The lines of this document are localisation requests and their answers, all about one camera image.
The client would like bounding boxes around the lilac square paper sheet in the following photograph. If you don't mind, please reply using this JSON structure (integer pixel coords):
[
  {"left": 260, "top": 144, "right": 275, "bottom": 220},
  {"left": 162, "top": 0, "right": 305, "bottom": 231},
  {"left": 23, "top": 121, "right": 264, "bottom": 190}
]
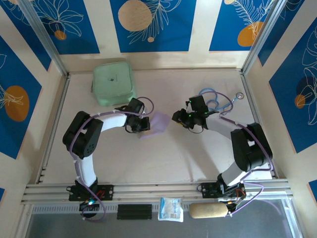
[{"left": 138, "top": 111, "right": 171, "bottom": 140}]

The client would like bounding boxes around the mint green zip case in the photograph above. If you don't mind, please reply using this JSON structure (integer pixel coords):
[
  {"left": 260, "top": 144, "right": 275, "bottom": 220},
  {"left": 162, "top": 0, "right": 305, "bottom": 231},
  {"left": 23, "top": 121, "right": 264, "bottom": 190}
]
[{"left": 92, "top": 63, "right": 137, "bottom": 107}]

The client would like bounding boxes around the blue stethoscope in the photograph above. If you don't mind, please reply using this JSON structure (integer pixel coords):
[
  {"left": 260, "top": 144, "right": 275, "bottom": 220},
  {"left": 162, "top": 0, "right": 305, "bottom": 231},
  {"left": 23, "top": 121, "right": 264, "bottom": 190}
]
[{"left": 199, "top": 88, "right": 245, "bottom": 117}]

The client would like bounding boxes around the black ridged block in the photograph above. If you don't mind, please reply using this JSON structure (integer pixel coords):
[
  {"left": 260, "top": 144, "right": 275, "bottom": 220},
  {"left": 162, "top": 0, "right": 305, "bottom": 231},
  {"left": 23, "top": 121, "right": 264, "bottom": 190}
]
[{"left": 116, "top": 204, "right": 153, "bottom": 221}]

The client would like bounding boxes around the white blue plastic packet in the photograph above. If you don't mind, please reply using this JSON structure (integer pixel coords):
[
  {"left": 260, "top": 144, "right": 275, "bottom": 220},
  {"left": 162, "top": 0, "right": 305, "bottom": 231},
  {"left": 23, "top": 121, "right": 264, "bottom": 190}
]
[{"left": 158, "top": 197, "right": 184, "bottom": 223}]

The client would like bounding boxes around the beige foam roll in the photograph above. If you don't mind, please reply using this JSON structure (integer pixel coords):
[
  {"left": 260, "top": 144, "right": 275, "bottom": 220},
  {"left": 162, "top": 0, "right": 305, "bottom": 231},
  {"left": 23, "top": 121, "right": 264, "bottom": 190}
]
[{"left": 189, "top": 202, "right": 229, "bottom": 219}]

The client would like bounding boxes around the aluminium side rail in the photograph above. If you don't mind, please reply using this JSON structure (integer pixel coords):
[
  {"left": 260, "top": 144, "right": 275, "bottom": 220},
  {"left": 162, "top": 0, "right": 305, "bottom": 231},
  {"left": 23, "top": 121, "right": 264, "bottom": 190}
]
[
  {"left": 36, "top": 74, "right": 71, "bottom": 184},
  {"left": 240, "top": 70, "right": 280, "bottom": 179}
]

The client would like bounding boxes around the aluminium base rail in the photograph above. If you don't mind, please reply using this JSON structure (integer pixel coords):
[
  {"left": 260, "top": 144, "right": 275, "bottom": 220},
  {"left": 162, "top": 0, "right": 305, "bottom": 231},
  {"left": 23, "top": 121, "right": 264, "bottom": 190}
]
[{"left": 21, "top": 178, "right": 294, "bottom": 204}]

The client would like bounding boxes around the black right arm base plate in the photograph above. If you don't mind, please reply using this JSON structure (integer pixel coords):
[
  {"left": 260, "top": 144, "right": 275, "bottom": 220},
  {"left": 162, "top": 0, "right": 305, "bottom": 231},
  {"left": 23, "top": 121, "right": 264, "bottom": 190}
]
[{"left": 198, "top": 182, "right": 246, "bottom": 199}]

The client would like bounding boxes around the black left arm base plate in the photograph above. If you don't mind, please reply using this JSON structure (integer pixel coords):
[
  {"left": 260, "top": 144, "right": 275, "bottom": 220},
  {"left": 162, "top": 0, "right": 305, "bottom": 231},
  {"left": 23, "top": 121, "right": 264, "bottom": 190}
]
[{"left": 68, "top": 184, "right": 114, "bottom": 201}]

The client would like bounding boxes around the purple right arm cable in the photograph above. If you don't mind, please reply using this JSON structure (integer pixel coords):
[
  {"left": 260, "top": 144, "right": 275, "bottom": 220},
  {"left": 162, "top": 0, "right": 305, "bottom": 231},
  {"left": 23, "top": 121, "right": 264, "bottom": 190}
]
[{"left": 212, "top": 91, "right": 274, "bottom": 217}]

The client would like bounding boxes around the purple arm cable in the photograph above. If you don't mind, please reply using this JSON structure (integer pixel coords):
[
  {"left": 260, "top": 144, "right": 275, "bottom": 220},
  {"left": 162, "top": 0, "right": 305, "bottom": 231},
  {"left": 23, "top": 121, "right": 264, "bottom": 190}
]
[
  {"left": 212, "top": 91, "right": 274, "bottom": 217},
  {"left": 69, "top": 96, "right": 156, "bottom": 223}
]

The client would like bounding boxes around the aluminium corner post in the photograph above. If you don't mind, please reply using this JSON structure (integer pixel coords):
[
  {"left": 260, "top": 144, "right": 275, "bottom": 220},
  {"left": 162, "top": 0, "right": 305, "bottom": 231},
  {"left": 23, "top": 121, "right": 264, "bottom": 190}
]
[
  {"left": 241, "top": 0, "right": 285, "bottom": 75},
  {"left": 18, "top": 0, "right": 69, "bottom": 76}
]

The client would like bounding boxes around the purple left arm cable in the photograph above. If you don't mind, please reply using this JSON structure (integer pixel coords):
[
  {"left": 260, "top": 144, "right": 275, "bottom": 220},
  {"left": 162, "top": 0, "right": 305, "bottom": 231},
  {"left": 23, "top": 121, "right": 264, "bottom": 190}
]
[{"left": 69, "top": 96, "right": 156, "bottom": 223}]

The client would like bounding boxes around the grey slotted cable duct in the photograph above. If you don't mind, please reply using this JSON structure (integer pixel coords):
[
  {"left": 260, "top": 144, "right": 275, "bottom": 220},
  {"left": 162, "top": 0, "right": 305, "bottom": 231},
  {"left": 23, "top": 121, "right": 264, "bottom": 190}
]
[{"left": 31, "top": 203, "right": 191, "bottom": 214}]

